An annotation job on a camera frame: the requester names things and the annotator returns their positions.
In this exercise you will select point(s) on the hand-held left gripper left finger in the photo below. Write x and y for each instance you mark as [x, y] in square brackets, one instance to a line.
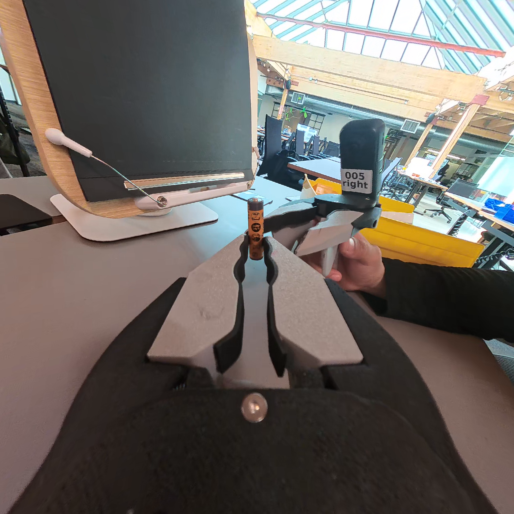
[196, 317]

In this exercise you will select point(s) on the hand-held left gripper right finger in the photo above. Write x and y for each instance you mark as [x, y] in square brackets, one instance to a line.
[317, 317]

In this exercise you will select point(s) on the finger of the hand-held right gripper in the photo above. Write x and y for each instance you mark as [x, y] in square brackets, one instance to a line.
[293, 217]
[329, 231]

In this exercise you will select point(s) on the orange battery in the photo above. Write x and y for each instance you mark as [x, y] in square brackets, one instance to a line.
[256, 225]

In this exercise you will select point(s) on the yellow plastic bin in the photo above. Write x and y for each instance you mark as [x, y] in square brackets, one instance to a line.
[421, 241]

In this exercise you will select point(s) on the person's right forearm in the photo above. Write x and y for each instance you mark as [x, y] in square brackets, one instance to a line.
[449, 297]

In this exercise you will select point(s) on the person's right hand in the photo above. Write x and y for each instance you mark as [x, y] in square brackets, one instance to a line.
[361, 265]

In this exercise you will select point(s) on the grey background table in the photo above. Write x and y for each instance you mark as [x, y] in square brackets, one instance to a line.
[317, 166]

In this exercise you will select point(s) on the grey flat plate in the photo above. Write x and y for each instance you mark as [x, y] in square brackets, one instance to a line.
[245, 196]

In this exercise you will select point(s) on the black office chair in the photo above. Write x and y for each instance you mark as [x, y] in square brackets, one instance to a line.
[277, 160]

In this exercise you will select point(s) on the wooden roof beam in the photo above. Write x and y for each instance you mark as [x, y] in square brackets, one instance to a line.
[361, 64]

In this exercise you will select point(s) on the red steel beam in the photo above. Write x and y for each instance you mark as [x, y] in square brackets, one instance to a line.
[381, 34]

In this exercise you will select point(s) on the wooden background desk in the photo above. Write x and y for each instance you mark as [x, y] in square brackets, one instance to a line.
[474, 204]

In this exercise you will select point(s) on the black monitor with wooden edge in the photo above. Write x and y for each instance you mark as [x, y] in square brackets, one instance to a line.
[152, 88]

